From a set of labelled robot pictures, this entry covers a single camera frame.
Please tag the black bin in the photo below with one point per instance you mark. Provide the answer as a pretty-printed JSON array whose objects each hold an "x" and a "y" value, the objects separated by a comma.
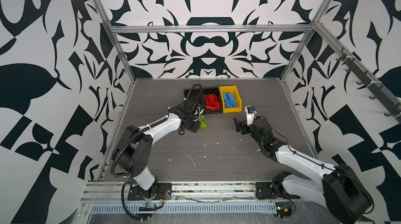
[
  {"x": 196, "y": 95},
  {"x": 216, "y": 91}
]

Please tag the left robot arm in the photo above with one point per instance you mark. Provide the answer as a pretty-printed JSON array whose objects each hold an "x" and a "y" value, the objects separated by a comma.
[{"x": 131, "y": 155}]

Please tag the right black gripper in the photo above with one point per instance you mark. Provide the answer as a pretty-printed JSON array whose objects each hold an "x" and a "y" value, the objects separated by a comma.
[{"x": 238, "y": 125}]

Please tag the white cable duct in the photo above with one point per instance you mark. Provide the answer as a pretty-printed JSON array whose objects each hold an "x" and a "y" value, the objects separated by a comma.
[{"x": 196, "y": 208}]

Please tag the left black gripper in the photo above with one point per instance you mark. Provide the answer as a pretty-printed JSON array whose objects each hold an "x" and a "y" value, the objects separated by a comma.
[{"x": 195, "y": 129}]

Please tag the electronics board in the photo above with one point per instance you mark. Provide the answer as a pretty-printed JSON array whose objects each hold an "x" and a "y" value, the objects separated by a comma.
[
  {"x": 151, "y": 206},
  {"x": 284, "y": 211}
]

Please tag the yellow bin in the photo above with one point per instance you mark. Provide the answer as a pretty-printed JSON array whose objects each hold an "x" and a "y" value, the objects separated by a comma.
[{"x": 234, "y": 90}]

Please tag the left electronics board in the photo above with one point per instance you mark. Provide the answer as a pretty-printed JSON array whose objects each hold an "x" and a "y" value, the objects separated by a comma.
[{"x": 151, "y": 206}]

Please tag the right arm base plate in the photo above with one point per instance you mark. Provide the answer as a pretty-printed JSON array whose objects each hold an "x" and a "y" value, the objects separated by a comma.
[{"x": 272, "y": 191}]

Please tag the aluminium front rail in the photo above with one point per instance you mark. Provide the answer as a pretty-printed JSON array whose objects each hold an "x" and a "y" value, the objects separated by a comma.
[{"x": 197, "y": 191}]

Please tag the blue lego bottom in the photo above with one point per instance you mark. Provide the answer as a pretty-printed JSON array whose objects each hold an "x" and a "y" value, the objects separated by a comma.
[{"x": 229, "y": 100}]

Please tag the green lego 2x4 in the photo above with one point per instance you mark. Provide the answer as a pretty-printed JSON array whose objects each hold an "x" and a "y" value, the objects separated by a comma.
[{"x": 203, "y": 125}]

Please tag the left black bin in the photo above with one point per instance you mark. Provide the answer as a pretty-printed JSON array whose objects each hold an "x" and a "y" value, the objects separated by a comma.
[{"x": 196, "y": 95}]

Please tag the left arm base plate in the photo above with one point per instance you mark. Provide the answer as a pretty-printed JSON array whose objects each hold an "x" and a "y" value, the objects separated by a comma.
[{"x": 156, "y": 192}]

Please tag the middle black bin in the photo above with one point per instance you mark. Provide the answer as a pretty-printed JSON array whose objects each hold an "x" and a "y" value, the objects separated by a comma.
[{"x": 216, "y": 91}]

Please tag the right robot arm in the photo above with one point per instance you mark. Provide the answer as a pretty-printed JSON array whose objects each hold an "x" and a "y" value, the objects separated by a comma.
[{"x": 335, "y": 187}]

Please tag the right electronics board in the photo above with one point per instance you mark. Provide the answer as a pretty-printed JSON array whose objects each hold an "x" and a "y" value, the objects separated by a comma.
[{"x": 284, "y": 211}]

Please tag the red lego cluster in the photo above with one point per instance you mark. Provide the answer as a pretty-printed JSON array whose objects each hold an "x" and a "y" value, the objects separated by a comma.
[{"x": 212, "y": 102}]

